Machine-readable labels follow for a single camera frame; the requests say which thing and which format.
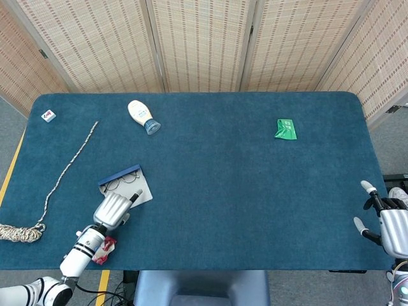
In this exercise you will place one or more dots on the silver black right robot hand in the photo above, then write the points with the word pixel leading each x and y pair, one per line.
pixel 395 229

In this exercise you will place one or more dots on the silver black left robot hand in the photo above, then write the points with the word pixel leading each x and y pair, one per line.
pixel 111 210

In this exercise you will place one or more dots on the blue and grey box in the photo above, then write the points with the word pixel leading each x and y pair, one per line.
pixel 126 190

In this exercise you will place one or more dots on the black-framed eyeglasses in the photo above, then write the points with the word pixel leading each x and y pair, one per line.
pixel 113 185

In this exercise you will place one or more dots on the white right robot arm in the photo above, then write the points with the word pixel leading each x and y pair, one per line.
pixel 403 287

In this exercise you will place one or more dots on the blue carpet floor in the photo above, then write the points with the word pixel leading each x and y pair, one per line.
pixel 239 175

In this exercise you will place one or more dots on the grey sneaker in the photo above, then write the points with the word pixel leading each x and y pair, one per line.
pixel 400 192

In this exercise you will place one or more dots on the red drink pouch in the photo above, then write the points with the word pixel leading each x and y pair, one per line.
pixel 106 248

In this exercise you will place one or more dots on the black table leg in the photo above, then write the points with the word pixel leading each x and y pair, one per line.
pixel 129 276

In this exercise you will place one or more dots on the white bottle with blue cap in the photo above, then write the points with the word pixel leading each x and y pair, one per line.
pixel 138 111

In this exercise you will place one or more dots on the white mahjong tile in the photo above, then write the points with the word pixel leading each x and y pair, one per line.
pixel 48 115

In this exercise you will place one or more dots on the grey-blue robot torso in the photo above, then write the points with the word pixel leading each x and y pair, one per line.
pixel 201 287

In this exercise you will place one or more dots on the crumpled green packet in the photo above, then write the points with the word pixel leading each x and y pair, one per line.
pixel 287 130

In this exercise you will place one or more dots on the bamboo folding screen panel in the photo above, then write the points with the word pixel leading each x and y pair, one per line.
pixel 201 48
pixel 95 48
pixel 382 63
pixel 19 63
pixel 296 48

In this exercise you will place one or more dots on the black metal frame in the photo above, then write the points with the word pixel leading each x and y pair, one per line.
pixel 396 177

